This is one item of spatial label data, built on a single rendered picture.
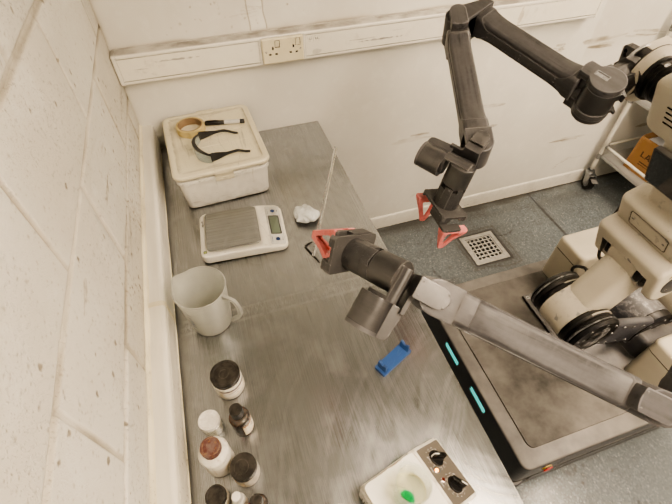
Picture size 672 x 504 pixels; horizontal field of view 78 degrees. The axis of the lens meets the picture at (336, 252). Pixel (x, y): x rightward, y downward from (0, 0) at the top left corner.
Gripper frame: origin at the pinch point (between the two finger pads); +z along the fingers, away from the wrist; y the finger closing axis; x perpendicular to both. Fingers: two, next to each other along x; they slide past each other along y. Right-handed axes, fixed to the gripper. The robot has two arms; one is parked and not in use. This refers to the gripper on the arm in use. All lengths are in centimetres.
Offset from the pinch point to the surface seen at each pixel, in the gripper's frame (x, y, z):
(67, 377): -19.2, -38.2, 3.5
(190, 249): -27, 9, 61
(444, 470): -41, 19, -30
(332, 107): 22, 77, 80
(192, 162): -3, 15, 75
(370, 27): 51, 70, 63
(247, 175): -4, 28, 64
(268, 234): -18, 26, 46
